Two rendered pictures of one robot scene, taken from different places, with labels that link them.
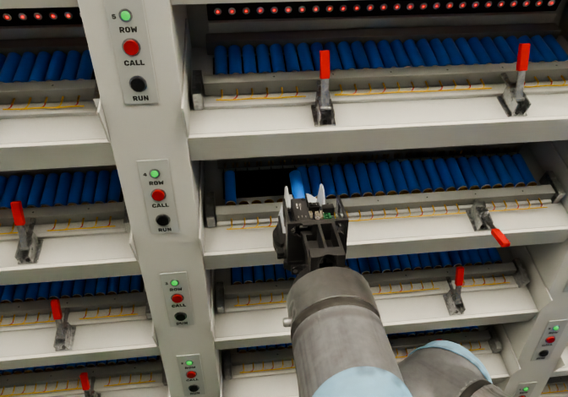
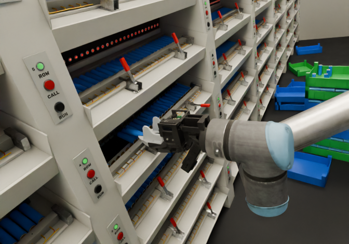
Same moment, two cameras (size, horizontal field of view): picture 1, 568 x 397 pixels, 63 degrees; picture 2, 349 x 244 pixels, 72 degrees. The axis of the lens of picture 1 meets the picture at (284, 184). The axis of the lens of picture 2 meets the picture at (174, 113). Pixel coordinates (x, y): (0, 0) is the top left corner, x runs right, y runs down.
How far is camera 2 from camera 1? 0.36 m
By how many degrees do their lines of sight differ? 42
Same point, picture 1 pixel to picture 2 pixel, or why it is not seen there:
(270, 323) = (155, 215)
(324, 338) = (245, 131)
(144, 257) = (95, 224)
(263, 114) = (111, 101)
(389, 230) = not seen: hidden behind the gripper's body
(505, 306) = not seen: hidden behind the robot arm
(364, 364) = (265, 123)
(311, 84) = (117, 80)
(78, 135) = (27, 167)
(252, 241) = (134, 173)
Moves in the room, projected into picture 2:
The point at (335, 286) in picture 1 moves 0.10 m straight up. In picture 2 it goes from (222, 122) to (216, 78)
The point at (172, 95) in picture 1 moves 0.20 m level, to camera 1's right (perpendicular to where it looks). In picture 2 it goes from (78, 106) to (145, 70)
